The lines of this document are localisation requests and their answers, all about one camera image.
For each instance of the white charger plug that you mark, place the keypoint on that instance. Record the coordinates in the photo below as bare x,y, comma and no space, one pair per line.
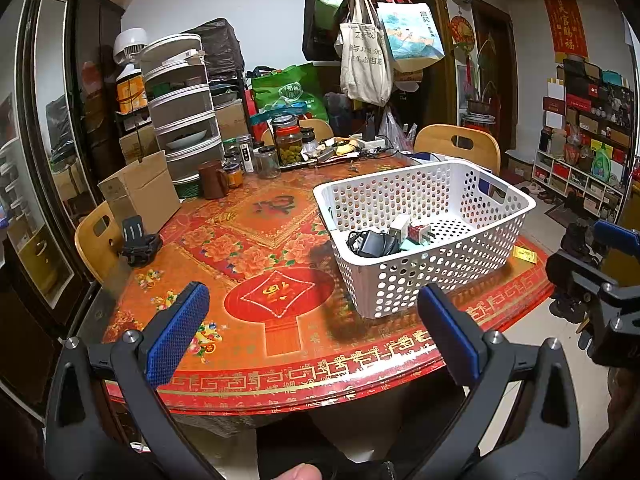
400,225
419,234

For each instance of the brown cardboard box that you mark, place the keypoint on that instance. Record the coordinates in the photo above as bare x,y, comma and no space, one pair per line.
137,142
230,121

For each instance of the white perforated plastic basket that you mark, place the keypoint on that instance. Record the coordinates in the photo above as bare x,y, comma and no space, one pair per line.
527,205

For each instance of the white shoe shelf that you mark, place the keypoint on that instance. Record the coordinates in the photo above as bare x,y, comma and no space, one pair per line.
575,180

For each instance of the dark cabinet with mirror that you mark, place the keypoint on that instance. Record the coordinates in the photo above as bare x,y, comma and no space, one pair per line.
85,60

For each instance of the empty glass jar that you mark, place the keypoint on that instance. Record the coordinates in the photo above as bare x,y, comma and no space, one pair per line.
268,162

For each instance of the glass jar of olives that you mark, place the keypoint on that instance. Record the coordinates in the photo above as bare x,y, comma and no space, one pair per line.
289,145

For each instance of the green detergent bottle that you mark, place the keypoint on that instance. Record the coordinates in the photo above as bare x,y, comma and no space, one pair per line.
602,162

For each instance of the small yellow packet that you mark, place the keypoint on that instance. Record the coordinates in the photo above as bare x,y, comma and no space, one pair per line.
525,255

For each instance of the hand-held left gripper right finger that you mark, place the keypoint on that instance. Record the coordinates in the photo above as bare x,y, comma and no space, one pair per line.
457,340

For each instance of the round red wall decoration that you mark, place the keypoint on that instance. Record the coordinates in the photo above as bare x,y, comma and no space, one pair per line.
462,31

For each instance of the brown bottle with orange label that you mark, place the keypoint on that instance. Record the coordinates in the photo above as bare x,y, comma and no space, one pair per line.
131,91

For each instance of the white fan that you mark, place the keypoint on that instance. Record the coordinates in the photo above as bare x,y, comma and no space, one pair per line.
131,46

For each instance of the black plug adapter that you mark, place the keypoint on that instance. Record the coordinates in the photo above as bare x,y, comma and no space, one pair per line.
370,131

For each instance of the brown mug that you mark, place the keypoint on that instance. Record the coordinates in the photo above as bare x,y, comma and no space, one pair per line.
212,180

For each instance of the person's left hand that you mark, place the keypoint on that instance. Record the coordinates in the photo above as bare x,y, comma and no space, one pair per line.
300,472

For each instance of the small orange jar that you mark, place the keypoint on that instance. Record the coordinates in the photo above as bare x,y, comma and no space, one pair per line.
233,176

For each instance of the printed paper tote bag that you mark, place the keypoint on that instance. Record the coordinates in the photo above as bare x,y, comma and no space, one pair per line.
410,35

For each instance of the potted plant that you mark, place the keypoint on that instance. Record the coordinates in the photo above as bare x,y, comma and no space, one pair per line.
484,75

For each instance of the black bag on rack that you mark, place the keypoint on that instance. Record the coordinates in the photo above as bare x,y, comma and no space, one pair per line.
217,45

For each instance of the green shopping bag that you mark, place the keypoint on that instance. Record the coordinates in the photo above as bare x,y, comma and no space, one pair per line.
287,90

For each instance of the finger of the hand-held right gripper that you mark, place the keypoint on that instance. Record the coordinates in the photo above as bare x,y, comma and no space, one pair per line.
575,270
617,235

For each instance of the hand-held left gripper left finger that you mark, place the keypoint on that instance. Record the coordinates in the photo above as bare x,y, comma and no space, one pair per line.
180,330

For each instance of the red wall poster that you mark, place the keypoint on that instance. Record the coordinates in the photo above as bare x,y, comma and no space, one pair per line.
565,25

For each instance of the white shelf with clutter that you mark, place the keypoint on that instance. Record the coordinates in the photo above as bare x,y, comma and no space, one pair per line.
590,100

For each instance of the beige canvas tote bag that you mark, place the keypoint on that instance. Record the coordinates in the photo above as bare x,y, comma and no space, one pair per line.
365,70

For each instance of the black clamp stand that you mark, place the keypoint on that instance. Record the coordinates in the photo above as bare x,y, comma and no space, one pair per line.
142,250

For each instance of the open cardboard box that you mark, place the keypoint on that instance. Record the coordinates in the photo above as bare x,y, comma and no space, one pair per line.
145,195

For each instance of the white power strip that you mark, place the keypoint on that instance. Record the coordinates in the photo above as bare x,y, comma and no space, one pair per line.
374,146

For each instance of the clear plastic bag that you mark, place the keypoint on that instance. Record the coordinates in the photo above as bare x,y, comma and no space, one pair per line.
392,130

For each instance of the black hanging bag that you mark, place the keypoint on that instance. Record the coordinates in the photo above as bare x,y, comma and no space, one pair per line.
315,35

